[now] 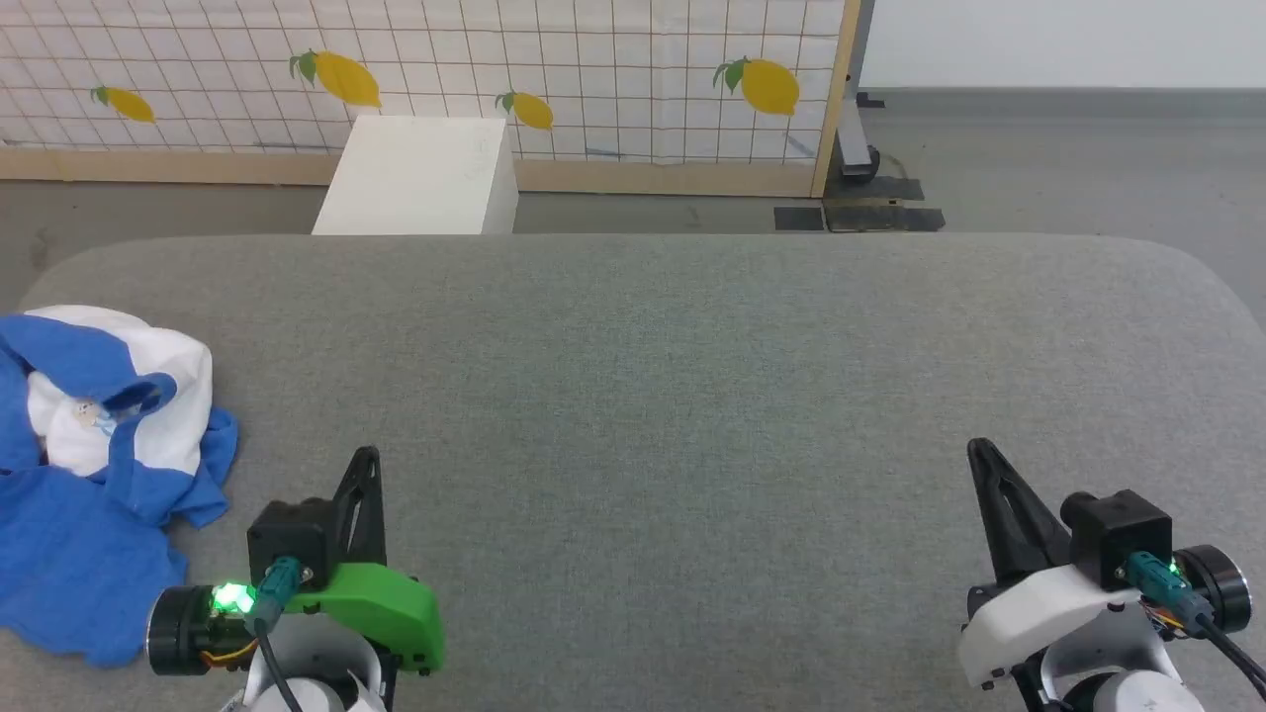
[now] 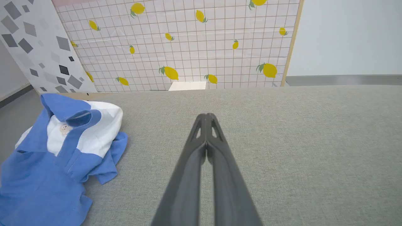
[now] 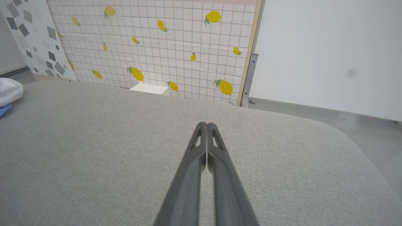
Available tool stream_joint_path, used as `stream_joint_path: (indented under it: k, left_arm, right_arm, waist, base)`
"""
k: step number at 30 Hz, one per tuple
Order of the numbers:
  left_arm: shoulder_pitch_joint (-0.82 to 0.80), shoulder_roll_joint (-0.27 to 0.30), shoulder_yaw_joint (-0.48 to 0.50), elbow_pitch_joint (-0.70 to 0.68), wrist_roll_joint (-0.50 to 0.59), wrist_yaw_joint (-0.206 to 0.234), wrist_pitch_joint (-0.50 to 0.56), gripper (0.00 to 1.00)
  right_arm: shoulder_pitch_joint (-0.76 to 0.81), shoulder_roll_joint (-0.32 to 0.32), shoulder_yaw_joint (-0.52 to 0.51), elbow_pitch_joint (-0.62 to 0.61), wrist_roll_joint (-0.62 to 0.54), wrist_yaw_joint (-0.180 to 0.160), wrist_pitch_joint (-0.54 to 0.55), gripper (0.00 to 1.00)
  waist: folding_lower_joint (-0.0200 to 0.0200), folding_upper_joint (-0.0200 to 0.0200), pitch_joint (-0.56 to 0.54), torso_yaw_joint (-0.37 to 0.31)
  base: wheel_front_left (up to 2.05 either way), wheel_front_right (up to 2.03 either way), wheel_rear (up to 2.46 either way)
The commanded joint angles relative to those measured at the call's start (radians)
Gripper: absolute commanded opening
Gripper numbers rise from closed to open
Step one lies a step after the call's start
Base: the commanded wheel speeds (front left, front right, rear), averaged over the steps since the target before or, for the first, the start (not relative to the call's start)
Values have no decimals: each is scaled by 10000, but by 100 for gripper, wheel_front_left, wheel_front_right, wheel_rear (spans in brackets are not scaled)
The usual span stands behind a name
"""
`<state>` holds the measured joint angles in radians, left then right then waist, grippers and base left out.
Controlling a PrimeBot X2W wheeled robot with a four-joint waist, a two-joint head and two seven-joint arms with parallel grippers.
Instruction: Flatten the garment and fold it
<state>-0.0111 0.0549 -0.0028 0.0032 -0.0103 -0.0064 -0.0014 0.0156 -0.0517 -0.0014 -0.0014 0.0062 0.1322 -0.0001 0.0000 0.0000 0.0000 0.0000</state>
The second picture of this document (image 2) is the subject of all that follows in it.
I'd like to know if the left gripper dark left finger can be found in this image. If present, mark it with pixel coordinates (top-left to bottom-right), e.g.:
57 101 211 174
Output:
151 113 207 226

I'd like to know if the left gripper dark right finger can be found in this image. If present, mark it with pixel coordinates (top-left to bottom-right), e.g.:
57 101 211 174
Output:
206 113 263 226

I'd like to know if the blue and white garment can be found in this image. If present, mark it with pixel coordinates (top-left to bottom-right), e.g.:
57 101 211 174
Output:
0 93 128 226

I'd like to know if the grey fabric sofa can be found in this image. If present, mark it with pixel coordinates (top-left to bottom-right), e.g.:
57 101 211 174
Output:
0 85 402 226

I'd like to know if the white box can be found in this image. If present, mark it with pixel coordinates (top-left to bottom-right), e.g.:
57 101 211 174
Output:
168 81 207 91

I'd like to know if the lemon print grid panel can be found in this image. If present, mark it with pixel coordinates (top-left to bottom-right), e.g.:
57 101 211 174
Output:
52 0 304 93

